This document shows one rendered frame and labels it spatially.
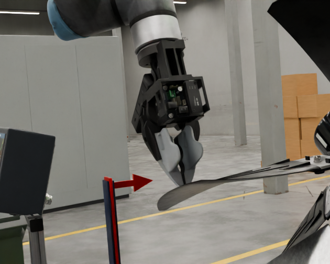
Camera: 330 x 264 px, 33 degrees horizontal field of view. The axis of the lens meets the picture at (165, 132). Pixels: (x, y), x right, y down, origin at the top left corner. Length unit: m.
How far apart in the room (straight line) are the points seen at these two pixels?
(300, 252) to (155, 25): 0.40
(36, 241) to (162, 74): 0.59
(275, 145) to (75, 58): 2.82
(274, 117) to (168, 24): 6.42
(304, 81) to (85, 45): 3.86
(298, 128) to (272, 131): 2.23
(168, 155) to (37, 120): 6.35
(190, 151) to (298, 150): 8.64
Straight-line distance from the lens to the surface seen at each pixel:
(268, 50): 7.23
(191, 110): 0.79
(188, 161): 0.83
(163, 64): 0.81
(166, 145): 0.81
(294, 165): 0.85
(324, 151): 0.96
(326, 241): 0.87
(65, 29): 0.89
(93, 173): 7.50
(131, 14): 0.86
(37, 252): 1.28
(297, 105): 9.39
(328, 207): 1.00
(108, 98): 7.61
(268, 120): 7.22
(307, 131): 9.33
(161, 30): 0.83
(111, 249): 0.75
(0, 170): 1.29
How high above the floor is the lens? 1.28
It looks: 3 degrees down
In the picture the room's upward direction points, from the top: 4 degrees counter-clockwise
